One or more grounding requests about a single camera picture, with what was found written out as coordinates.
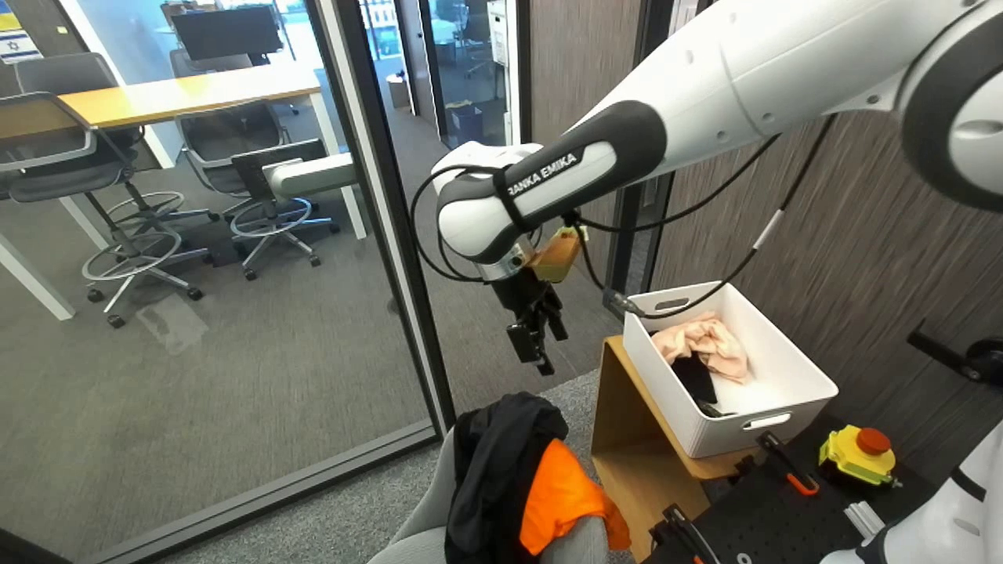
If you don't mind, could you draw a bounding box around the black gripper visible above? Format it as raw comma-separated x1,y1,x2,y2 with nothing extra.
493,264,575,379

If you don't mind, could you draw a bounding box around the black cloth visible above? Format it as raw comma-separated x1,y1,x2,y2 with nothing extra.
453,391,575,496

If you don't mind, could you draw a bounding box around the dark patterned cloth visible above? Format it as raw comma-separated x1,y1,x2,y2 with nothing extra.
670,354,728,418

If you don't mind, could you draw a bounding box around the orange cloth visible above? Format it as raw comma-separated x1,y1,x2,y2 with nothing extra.
518,436,637,557

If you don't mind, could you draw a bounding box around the pink cloth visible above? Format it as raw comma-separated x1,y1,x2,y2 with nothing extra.
652,315,759,386

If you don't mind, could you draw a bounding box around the white plastic box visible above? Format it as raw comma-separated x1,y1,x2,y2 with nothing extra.
620,280,843,465

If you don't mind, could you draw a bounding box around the black office stool chair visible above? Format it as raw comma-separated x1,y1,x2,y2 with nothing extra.
169,105,356,283

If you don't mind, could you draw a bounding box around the grey office stool chair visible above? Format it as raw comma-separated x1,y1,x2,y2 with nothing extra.
0,49,214,331

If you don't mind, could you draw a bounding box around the wooden stand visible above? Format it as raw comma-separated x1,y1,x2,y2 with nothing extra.
590,335,755,562

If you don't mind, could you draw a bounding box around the black garment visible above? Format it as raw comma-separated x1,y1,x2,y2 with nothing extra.
446,459,538,564

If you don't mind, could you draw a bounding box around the black orange bar clamp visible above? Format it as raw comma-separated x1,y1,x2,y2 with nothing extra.
646,501,728,564

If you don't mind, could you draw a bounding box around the brown wooden door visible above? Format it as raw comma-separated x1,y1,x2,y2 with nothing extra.
526,0,646,137

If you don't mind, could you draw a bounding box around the yellow emergency stop button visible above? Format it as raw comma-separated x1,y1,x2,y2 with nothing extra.
814,424,904,490

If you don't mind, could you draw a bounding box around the short aluminium bar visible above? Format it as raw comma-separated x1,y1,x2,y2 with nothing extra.
841,499,891,543

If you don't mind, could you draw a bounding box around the floor outlet cover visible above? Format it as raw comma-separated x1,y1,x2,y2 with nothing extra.
130,295,209,354

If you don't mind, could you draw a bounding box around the wooden top office desk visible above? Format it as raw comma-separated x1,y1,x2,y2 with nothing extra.
57,62,370,246

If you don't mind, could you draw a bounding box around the black monitor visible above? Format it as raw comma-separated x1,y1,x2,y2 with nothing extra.
169,0,289,62

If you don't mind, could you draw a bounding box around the brown desk with white legs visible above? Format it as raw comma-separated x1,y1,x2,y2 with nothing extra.
0,92,98,326

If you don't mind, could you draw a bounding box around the black door frame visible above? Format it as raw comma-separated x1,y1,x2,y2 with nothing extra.
605,175,670,305

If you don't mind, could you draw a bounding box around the black glass wall frame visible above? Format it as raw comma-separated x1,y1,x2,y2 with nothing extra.
98,0,465,564

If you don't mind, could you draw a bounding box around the orange handled bar clamp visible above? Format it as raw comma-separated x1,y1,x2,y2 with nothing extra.
732,434,823,501

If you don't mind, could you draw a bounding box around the wall poster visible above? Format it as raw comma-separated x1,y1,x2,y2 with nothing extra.
0,3,44,65

